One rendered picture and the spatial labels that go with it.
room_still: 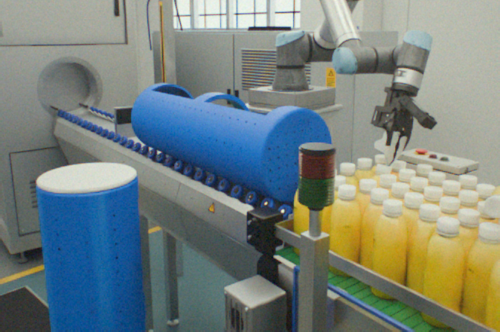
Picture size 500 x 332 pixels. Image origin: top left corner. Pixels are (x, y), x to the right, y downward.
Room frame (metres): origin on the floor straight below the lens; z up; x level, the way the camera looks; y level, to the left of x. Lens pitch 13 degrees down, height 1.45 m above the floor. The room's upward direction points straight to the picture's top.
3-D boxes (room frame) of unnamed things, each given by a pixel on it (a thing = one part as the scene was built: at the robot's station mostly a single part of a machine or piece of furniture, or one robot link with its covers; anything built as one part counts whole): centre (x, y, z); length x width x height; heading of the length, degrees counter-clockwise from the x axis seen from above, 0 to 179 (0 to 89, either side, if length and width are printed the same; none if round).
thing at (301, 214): (1.16, -0.13, 0.99); 0.07 x 0.07 x 0.19
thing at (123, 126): (2.39, 0.66, 1.00); 0.10 x 0.04 x 0.15; 127
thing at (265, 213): (1.17, -0.02, 0.95); 0.10 x 0.07 x 0.10; 127
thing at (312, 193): (0.81, -0.10, 1.18); 0.06 x 0.06 x 0.05
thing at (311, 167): (0.81, -0.10, 1.23); 0.06 x 0.06 x 0.04
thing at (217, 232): (2.16, 0.48, 0.79); 2.17 x 0.29 x 0.34; 37
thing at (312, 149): (0.81, -0.10, 1.18); 0.06 x 0.06 x 0.16
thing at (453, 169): (1.34, -0.51, 1.05); 0.20 x 0.10 x 0.10; 37
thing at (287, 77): (2.00, -0.13, 1.27); 0.15 x 0.15 x 0.10
